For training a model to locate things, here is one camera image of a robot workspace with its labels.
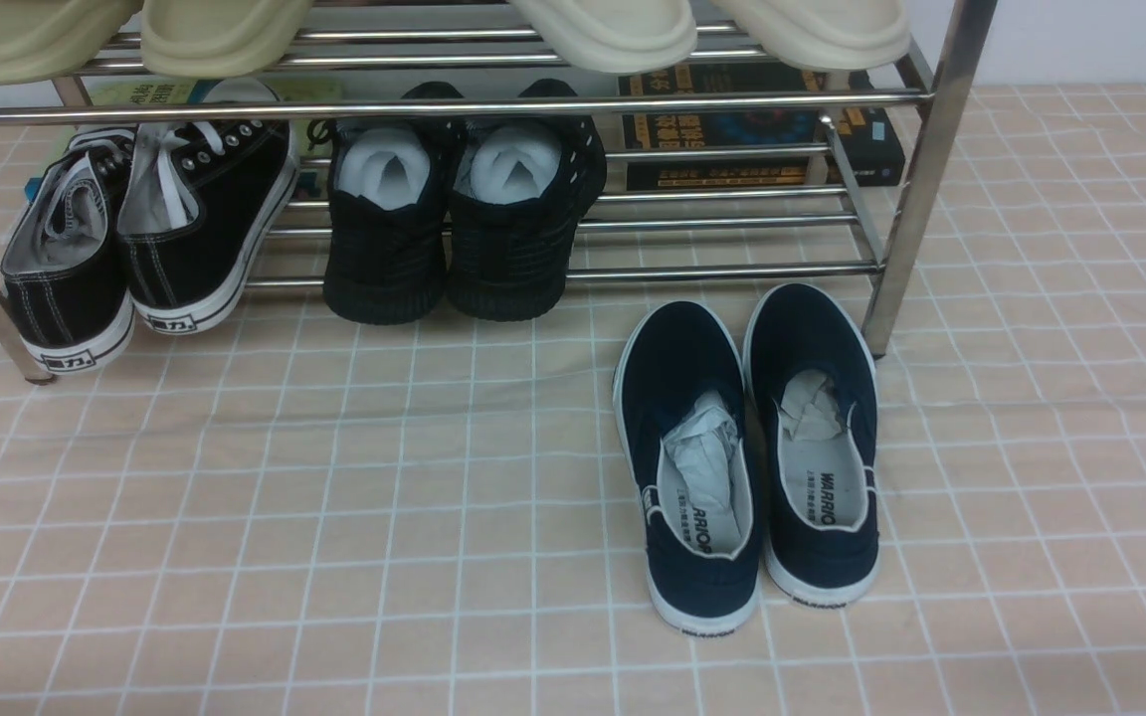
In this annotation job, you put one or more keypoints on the black canvas sneaker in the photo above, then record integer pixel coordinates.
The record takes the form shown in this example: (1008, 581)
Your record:
(62, 271)
(203, 195)

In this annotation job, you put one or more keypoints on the silver metal shoe rack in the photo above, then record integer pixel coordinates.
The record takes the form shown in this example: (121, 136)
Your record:
(940, 96)

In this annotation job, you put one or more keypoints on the navy slip-on shoe left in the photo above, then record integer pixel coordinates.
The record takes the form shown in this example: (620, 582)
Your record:
(679, 396)

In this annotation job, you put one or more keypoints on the navy slip-on shoe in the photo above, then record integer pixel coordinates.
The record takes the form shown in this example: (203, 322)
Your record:
(679, 396)
(812, 383)

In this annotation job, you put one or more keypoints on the black knit shoe right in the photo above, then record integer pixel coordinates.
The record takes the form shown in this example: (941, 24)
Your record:
(522, 187)

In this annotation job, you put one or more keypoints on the black knit shoe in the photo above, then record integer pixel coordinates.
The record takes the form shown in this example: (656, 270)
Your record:
(388, 194)
(522, 187)

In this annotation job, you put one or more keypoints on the black knit shoe left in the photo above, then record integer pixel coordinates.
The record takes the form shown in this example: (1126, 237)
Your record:
(388, 194)

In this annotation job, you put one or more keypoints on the navy slip-on shoe right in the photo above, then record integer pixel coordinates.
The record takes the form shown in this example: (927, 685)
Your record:
(812, 383)

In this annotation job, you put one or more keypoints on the black book with yellow text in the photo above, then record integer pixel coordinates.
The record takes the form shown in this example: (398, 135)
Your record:
(873, 149)

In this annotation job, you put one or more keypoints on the cream slipper left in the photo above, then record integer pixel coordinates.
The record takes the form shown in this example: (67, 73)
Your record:
(618, 38)

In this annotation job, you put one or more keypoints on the cream slipper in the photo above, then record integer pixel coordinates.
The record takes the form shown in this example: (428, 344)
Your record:
(825, 35)
(618, 38)

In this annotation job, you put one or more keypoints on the green and blue book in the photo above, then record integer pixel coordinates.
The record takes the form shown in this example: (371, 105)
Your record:
(173, 91)

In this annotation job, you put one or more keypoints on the cream slipper right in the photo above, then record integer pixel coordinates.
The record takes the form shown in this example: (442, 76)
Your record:
(825, 35)

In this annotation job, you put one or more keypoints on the olive green slipper right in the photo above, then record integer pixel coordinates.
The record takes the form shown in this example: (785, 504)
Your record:
(217, 39)

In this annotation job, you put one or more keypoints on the olive green slipper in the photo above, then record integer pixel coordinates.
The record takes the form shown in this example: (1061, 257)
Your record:
(46, 39)
(217, 39)

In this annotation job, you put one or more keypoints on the olive green slipper left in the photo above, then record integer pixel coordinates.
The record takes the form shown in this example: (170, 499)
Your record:
(46, 39)

